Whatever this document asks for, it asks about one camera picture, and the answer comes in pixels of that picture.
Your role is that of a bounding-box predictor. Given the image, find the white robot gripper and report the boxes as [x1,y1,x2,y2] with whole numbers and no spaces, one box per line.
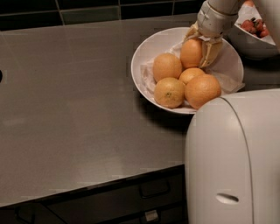
[183,0,238,68]

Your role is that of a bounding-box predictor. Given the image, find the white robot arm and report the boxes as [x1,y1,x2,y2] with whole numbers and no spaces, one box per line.
[185,88,280,224]

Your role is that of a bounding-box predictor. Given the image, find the small middle orange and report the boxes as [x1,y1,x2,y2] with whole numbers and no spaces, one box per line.
[178,67,205,85]

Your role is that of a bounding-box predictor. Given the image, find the white bowl with oranges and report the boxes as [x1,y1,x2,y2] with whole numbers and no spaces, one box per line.
[130,27,245,115]

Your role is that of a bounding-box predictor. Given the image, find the front right large orange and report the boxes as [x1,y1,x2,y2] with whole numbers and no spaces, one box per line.
[185,74,221,109]

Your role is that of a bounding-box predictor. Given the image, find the white bowl with strawberries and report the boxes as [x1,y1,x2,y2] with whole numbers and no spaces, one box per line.
[228,0,279,60]

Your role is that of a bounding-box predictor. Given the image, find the white paper bowl liner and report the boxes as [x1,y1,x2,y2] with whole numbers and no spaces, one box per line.
[131,40,245,109]

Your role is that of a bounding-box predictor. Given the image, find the red strawberries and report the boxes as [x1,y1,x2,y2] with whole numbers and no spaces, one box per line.
[241,17,270,39]

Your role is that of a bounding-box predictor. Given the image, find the dark lower drawer front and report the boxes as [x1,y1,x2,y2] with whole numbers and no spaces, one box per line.
[117,205,186,224]

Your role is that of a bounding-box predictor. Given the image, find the dark drawer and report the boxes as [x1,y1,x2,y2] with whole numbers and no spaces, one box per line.
[0,203,67,224]
[117,205,186,224]
[49,173,185,224]

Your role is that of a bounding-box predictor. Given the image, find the dark upper drawer front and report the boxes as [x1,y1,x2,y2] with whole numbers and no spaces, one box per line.
[49,173,185,224]

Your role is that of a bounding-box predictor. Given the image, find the dark left drawer front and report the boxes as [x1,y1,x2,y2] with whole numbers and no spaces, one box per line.
[0,203,67,224]

